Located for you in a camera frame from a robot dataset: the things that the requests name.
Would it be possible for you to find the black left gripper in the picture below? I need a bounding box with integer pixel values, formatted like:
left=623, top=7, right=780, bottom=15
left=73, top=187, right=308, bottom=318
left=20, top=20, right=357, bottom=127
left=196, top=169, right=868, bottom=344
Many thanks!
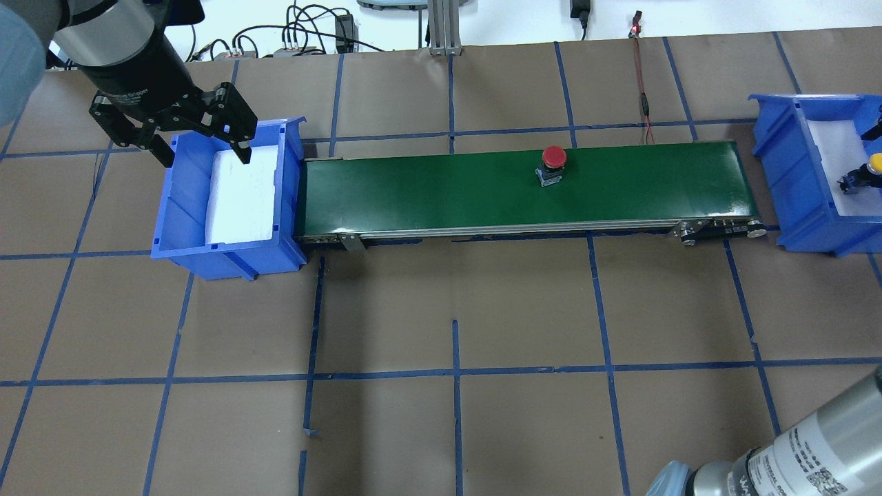
left=88, top=38, right=258, bottom=167

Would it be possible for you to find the yellow push button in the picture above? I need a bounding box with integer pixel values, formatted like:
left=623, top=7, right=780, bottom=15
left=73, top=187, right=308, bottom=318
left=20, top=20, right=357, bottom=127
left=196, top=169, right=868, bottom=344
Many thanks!
left=838, top=153, right=881, bottom=195

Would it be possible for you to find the red push button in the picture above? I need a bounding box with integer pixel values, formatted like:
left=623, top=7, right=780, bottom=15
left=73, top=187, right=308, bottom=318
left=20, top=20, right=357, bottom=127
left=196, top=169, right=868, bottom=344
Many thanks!
left=535, top=145, right=568, bottom=187

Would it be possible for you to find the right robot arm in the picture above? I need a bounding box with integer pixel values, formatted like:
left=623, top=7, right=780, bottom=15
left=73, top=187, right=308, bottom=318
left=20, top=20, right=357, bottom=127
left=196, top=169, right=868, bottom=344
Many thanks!
left=648, top=94, right=881, bottom=495

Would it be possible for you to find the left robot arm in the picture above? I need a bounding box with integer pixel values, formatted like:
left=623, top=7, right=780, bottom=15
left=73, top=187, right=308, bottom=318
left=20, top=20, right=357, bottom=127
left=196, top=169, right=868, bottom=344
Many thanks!
left=1, top=1, right=258, bottom=167

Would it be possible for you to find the white foam in right bin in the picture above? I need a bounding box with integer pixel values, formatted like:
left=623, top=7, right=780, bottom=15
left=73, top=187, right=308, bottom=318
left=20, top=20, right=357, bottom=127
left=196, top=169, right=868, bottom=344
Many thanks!
left=807, top=120, right=881, bottom=216

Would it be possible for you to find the white foam in bin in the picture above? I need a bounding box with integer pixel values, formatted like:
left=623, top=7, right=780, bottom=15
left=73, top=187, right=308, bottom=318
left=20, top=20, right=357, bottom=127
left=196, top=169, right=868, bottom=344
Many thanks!
left=807, top=120, right=881, bottom=216
left=205, top=145, right=278, bottom=245

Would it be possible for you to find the white foam in left bin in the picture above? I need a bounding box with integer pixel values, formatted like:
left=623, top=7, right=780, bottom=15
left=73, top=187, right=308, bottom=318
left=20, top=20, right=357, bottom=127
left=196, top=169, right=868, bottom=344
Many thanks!
left=205, top=145, right=278, bottom=245

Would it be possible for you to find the blue left bin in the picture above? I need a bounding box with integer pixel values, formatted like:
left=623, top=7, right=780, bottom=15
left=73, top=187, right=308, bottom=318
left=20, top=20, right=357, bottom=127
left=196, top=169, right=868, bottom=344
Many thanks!
left=151, top=116, right=307, bottom=280

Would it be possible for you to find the blue bin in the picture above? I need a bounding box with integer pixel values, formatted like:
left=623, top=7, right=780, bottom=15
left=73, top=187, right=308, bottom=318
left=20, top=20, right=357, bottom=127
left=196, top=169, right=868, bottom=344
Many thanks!
left=752, top=94, right=881, bottom=256
left=151, top=116, right=307, bottom=280

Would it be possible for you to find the blue right bin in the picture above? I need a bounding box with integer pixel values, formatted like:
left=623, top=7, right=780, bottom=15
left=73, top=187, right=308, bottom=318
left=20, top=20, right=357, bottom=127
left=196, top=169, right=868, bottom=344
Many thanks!
left=752, top=94, right=881, bottom=256

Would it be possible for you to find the black power adapter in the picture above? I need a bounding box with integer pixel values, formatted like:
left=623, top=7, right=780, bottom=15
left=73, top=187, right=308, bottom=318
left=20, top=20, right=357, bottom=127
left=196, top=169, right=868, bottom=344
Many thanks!
left=334, top=13, right=357, bottom=54

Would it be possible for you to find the green conveyor belt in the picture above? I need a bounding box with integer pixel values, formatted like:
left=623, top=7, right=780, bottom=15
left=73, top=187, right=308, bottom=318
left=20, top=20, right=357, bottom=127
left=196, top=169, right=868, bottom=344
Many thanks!
left=294, top=141, right=768, bottom=246

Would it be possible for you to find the red black wire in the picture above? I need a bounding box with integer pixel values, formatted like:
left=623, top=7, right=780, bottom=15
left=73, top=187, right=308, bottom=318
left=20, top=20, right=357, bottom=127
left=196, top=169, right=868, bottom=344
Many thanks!
left=628, top=10, right=655, bottom=145

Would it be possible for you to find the aluminium profile post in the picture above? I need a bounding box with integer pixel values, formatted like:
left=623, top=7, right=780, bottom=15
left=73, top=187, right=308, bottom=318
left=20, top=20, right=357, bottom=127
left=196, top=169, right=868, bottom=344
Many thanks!
left=427, top=0, right=462, bottom=56

